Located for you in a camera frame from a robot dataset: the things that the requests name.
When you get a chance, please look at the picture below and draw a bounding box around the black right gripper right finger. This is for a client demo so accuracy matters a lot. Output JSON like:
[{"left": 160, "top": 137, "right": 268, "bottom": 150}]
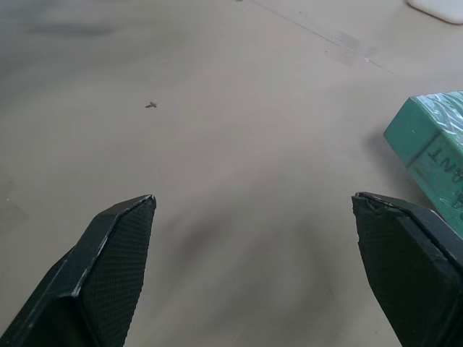
[{"left": 351, "top": 192, "right": 463, "bottom": 347}]

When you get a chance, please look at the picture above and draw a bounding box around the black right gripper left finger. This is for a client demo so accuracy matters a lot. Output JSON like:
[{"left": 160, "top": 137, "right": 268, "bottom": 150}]
[{"left": 0, "top": 194, "right": 158, "bottom": 347}]

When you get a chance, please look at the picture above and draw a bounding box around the green box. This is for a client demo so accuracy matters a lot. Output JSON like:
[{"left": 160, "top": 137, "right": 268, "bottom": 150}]
[{"left": 382, "top": 90, "right": 463, "bottom": 223}]

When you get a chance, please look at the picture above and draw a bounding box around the white object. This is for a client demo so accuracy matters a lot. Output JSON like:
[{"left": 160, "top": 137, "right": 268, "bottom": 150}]
[{"left": 407, "top": 0, "right": 463, "bottom": 25}]

